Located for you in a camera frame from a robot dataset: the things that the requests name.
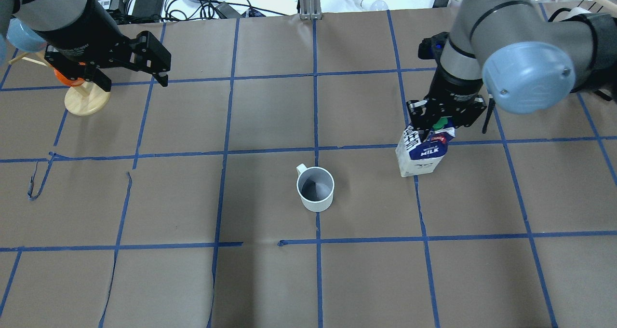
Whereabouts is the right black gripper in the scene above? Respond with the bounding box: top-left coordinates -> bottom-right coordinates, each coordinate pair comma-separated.
407,69 -> 487,142

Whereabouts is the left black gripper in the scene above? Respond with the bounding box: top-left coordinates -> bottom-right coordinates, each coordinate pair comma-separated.
44,2 -> 172,92

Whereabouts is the milk carton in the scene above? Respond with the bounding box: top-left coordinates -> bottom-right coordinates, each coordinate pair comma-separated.
395,117 -> 456,177

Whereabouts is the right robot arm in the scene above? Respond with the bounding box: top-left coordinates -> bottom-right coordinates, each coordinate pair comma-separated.
407,0 -> 617,141

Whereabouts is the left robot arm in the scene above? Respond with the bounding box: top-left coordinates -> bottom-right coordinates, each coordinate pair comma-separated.
1,0 -> 172,92

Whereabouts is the orange mug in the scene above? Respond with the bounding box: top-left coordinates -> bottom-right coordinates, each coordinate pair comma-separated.
54,63 -> 87,86

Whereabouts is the wooden mug tree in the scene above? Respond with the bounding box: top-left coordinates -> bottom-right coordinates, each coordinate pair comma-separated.
7,51 -> 111,116

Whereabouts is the black power adapter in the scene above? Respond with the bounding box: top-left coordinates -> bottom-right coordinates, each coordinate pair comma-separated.
131,0 -> 164,23

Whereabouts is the blue mug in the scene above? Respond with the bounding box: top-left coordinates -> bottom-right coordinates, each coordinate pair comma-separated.
7,18 -> 47,53

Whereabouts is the light bulb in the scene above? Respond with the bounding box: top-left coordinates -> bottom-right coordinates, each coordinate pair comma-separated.
351,0 -> 389,11

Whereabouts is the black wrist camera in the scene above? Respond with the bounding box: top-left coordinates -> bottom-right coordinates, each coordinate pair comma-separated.
418,32 -> 449,60

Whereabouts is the black cable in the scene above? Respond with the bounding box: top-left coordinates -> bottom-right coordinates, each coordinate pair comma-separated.
164,0 -> 299,21

